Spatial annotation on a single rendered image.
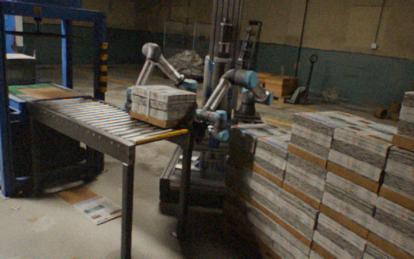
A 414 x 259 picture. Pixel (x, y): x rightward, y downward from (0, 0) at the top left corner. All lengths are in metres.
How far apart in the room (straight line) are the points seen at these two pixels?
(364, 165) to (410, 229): 0.31
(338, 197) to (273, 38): 8.21
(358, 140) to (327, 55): 7.48
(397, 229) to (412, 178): 0.23
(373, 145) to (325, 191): 0.37
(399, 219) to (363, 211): 0.17
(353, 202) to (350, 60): 7.31
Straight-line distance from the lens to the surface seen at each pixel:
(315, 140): 1.92
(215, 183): 2.99
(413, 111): 1.61
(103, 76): 3.40
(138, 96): 2.52
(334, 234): 1.94
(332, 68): 9.11
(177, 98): 2.37
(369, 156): 1.72
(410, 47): 8.68
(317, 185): 1.95
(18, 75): 3.88
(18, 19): 5.56
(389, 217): 1.72
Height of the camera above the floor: 1.45
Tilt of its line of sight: 15 degrees down
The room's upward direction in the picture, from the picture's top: 5 degrees clockwise
